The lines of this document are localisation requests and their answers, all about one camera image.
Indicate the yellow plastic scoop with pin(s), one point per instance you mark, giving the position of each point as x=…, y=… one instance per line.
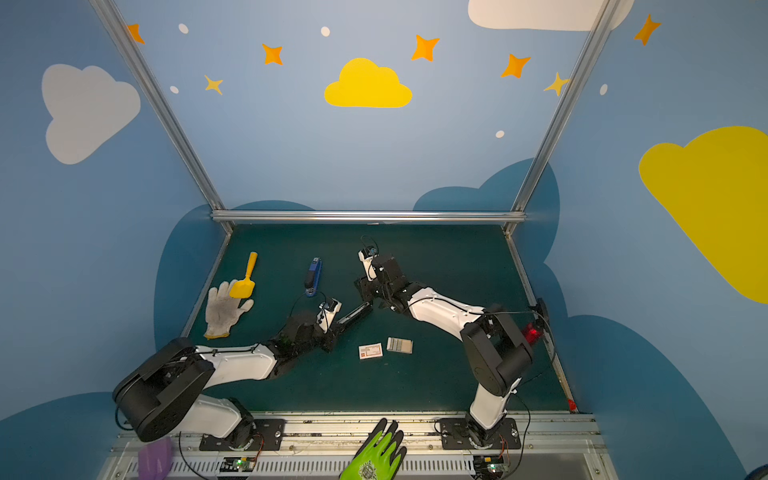
x=243, y=288

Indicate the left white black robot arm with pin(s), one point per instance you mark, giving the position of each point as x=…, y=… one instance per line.
x=165, y=394

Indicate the aluminium frame crossbar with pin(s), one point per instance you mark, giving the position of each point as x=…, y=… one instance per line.
x=366, y=217

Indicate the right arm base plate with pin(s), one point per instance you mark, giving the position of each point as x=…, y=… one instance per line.
x=456, y=434

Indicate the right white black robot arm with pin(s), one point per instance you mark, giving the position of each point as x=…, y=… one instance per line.
x=499, y=352

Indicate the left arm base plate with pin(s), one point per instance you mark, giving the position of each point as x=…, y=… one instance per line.
x=270, y=433

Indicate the green black work glove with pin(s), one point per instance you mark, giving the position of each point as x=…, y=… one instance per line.
x=380, y=456

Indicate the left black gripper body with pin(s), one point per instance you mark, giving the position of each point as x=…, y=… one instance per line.
x=335, y=326

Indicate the white fabric glove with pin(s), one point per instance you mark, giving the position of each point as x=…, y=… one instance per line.
x=223, y=311

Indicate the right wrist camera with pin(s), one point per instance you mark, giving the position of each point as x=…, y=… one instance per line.
x=382, y=268

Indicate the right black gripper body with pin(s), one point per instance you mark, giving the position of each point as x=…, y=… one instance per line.
x=367, y=288

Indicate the red emergency stop button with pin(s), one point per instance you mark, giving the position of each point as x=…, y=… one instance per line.
x=532, y=333

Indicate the red white staple box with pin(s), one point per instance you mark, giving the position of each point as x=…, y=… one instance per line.
x=370, y=351

